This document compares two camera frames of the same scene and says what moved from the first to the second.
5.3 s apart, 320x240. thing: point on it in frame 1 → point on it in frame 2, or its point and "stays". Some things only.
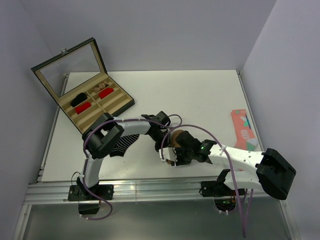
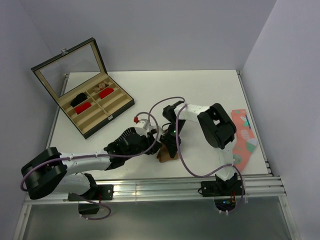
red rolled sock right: [105, 92] stays
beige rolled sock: [102, 86] stays
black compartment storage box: [77, 78] stays
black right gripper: [179, 161] → [170, 143]
